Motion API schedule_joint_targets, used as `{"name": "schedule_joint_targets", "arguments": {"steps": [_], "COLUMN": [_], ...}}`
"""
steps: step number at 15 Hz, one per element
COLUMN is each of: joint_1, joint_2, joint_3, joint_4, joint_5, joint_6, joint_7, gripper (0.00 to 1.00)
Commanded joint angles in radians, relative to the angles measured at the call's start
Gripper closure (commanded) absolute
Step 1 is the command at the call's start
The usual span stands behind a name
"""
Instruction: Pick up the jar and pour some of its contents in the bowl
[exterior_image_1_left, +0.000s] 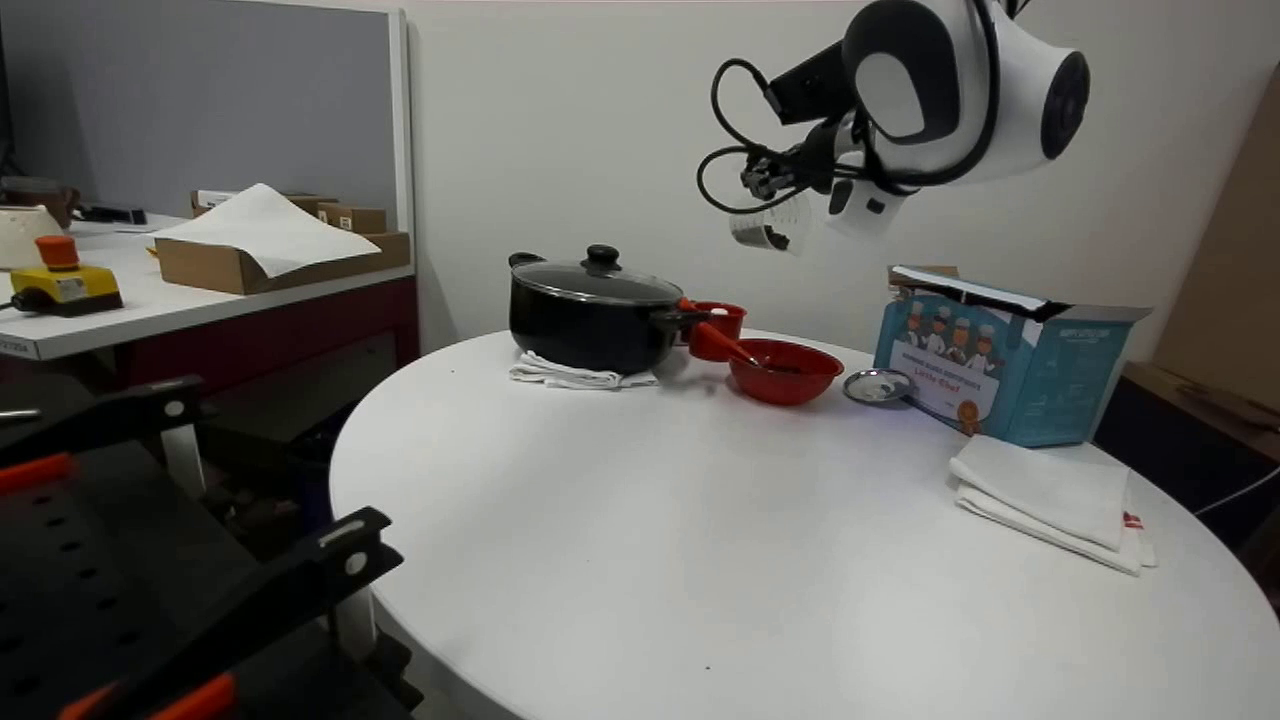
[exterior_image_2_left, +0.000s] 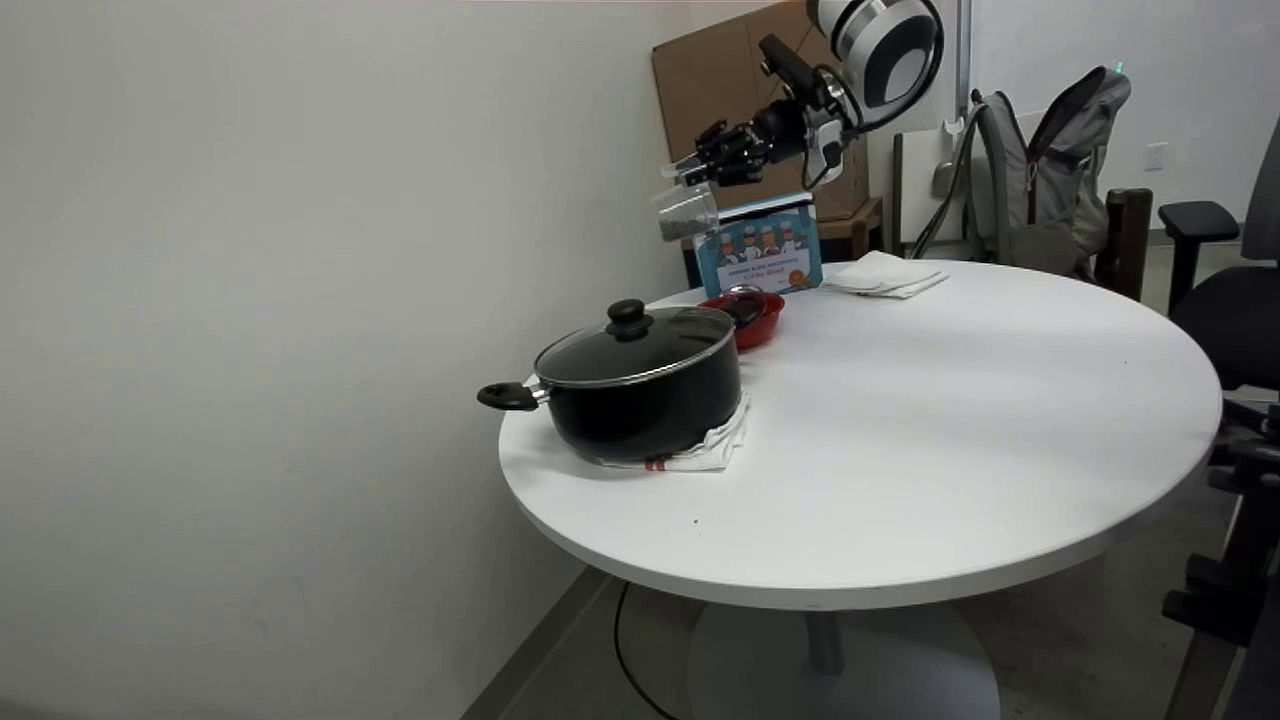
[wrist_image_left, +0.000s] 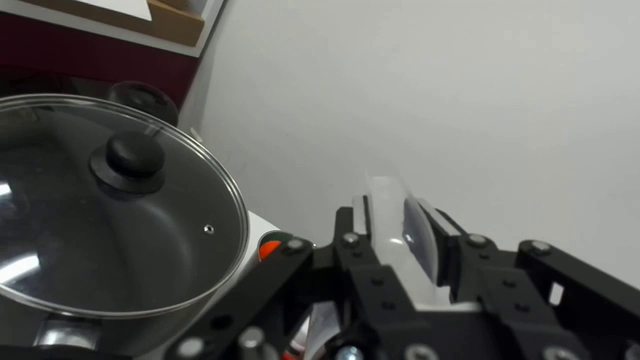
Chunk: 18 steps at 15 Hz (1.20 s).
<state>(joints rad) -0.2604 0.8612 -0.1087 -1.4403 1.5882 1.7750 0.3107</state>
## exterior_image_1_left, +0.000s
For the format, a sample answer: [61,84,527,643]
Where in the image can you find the red bowl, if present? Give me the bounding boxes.
[724,337,849,410]

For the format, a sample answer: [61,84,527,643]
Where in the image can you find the cardboard box on desk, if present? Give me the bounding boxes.
[148,179,388,285]

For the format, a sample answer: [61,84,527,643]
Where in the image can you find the round metal jar lid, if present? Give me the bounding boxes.
[840,365,918,410]

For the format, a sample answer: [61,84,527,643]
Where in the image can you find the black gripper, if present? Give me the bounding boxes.
[734,124,872,225]

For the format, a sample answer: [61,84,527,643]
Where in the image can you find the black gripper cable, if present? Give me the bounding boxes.
[690,53,856,218]

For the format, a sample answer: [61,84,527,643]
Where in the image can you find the large brown cardboard sheet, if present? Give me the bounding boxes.
[1152,63,1280,414]

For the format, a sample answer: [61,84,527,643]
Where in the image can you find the red cup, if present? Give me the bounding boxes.
[674,295,751,365]

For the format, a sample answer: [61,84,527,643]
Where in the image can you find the glass pot lid black knob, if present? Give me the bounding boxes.
[507,241,686,312]

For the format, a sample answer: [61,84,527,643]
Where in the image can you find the blue cartoon print box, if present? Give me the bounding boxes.
[872,259,1152,453]

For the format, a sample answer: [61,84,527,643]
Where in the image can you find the white desk maroon side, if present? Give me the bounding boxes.
[0,212,425,403]

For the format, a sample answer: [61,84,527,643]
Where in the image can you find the yellow orange device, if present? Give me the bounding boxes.
[7,230,126,318]

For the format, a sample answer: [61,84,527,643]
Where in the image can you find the black perforated stand orange parts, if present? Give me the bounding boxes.
[0,370,411,720]

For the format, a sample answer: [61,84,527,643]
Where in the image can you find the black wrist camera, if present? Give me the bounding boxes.
[768,36,858,126]

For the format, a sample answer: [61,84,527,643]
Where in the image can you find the grey partition panel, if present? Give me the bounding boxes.
[0,0,411,230]

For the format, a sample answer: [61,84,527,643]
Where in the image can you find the flat brown cardboard box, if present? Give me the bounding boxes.
[152,227,411,299]

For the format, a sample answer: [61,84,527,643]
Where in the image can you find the orange spoon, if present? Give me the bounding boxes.
[690,318,772,381]

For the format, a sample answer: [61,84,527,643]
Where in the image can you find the black cooking pot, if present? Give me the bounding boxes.
[502,247,690,381]

